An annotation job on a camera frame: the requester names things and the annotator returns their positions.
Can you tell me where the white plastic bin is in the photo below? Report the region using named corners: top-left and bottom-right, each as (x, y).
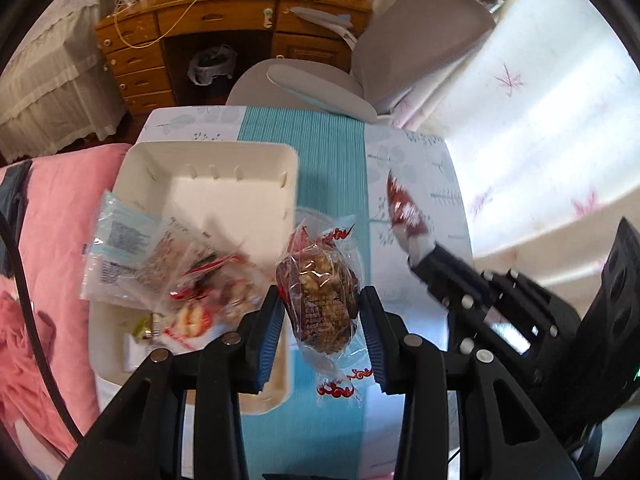
top-left (87, 140), bottom-right (301, 416)

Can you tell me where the green snack packet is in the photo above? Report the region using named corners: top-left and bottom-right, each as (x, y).
top-left (132, 312), bottom-right (156, 343)

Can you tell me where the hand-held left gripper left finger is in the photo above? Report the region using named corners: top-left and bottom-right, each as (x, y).
top-left (60, 285), bottom-right (287, 480)

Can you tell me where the waste bin with bag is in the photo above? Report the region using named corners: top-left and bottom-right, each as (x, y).
top-left (187, 45), bottom-right (237, 96)

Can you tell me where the yellow cable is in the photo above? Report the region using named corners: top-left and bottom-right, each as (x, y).
top-left (112, 0), bottom-right (237, 52)

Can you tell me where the black cable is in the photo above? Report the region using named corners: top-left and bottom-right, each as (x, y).
top-left (0, 210), bottom-right (83, 456)

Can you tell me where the brown cake packet red print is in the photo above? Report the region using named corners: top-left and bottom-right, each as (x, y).
top-left (276, 214), bottom-right (373, 407)

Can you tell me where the wooden desk with drawers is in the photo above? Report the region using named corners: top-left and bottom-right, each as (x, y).
top-left (95, 0), bottom-right (373, 116)

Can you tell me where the large light blue cracker packet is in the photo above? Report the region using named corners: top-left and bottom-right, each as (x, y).
top-left (80, 191), bottom-right (168, 303)

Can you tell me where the small dark red packet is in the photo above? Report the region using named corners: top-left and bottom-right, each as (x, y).
top-left (386, 169), bottom-right (433, 257)

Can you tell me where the white floral curtain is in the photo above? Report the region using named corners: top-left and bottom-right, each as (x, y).
top-left (390, 0), bottom-right (640, 271)

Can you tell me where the pink crumpled cloth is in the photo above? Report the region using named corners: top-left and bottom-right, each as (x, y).
top-left (0, 287), bottom-right (56, 411)

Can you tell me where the clear packet red label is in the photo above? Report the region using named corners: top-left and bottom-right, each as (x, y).
top-left (170, 251), bottom-right (266, 323)

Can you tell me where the white lace furniture cover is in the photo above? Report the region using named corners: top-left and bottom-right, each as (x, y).
top-left (0, 0), bottom-right (126, 161)

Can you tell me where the grey office chair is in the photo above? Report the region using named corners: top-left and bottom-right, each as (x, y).
top-left (225, 0), bottom-right (518, 123)

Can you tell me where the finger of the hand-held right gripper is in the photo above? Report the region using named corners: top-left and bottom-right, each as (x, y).
top-left (407, 241), bottom-right (494, 297)
top-left (411, 266), bottom-right (489, 322)

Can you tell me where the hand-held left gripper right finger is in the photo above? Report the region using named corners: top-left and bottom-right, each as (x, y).
top-left (361, 285), bottom-right (581, 480)

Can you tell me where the dark blue cloth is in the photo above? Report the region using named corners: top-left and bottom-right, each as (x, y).
top-left (0, 162), bottom-right (32, 277)

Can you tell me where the clear biscuit packet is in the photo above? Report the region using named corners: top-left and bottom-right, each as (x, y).
top-left (137, 215), bottom-right (213, 306)

